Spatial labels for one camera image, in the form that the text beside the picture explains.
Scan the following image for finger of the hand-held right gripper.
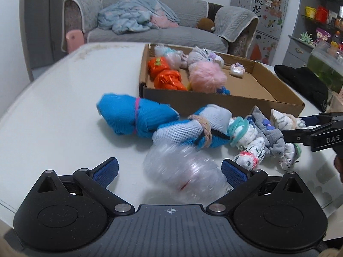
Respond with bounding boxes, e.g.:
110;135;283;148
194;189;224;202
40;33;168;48
296;112;343;129
280;129;313;143

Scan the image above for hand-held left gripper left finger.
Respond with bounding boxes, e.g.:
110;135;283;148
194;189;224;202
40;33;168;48
36;157;136;216

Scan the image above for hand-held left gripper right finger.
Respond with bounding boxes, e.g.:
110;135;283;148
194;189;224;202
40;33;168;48
206;159;307;216

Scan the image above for white sock bundle pink band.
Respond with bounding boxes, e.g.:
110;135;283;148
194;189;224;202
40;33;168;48
233;150;266;171

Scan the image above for white sock bundle green band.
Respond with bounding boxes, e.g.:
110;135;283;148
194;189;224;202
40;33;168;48
279;142;302;170

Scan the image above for white patterned sock bundle beige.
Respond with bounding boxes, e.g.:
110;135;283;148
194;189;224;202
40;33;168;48
270;109;306;130

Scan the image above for grey sock bundle purple marks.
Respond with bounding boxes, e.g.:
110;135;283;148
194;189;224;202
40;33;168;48
247;106;285;157

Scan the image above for white sock bundle teal scrunchie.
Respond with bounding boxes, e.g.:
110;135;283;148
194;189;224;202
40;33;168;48
227;116;266;151

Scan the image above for clear plastic bag bundle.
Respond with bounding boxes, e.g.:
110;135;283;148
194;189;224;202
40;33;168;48
143;142;233;203

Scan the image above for blue sock bundle pink band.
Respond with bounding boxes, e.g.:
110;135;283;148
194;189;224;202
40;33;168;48
96;93;180;139

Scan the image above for shallow cardboard box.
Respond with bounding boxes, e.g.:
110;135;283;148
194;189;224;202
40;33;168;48
139;43;306;118

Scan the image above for light blue sock bundle beige tie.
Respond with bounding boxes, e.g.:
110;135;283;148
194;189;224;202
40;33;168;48
152;106;232;149

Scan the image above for small white purple bundle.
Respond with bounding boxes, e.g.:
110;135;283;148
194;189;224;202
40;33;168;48
230;63;245;78

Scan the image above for pink fluffy bundle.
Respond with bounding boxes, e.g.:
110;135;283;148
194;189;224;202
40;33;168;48
188;61;228;93

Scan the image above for orange foil bundle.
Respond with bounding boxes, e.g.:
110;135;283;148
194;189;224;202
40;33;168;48
147;57;188;91

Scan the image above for grey white sock bundle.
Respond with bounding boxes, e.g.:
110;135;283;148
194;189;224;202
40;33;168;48
187;46;226;68

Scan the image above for white plastic bundle green tie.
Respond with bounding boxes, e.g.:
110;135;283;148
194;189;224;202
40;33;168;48
154;45;183;69

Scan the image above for black knit hat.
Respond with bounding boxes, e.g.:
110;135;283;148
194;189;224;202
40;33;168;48
274;65;329;113

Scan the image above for glass fish tank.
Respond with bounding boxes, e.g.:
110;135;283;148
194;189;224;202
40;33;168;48
307;41;343;93

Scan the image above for grey shelf cabinet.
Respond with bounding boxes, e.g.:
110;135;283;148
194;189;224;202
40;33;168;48
287;0;343;68

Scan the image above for small succulent plant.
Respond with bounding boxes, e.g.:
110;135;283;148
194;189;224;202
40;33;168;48
299;31;314;45

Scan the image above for orange drink bottle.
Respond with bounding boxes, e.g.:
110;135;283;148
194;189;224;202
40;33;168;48
331;31;342;49

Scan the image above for purple snack packet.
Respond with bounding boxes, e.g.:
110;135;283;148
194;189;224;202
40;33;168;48
316;28;332;43

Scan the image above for red container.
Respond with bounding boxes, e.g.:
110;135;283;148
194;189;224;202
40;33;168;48
315;6;329;23

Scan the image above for flower-decorated refrigerator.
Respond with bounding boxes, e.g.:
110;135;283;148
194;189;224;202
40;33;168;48
230;0;291;65

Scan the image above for pink plastic stool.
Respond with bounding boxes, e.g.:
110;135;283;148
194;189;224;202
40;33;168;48
66;30;84;53

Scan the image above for brown plush toy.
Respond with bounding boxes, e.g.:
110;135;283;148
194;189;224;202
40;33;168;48
197;18;215;33

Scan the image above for grey sofa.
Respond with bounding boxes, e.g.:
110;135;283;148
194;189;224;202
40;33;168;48
62;0;259;57

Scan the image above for blue and pink blanket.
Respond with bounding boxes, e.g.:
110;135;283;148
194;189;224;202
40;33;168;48
97;0;181;35

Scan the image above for grey door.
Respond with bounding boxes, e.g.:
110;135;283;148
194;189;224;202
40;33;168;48
20;0;66;81

